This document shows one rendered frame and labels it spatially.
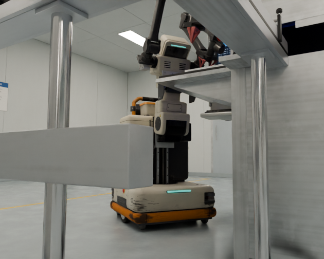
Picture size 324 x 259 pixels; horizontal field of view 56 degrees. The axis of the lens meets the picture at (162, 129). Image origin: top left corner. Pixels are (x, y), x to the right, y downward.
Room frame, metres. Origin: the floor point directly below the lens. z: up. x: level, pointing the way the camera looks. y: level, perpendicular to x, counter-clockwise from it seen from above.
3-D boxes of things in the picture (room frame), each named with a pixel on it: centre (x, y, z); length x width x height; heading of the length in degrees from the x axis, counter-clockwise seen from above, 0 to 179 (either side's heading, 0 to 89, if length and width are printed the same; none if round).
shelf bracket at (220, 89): (1.46, -0.21, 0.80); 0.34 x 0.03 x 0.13; 57
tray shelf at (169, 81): (1.66, -0.36, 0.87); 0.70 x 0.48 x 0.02; 147
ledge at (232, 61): (1.17, -0.31, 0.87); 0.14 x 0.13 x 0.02; 57
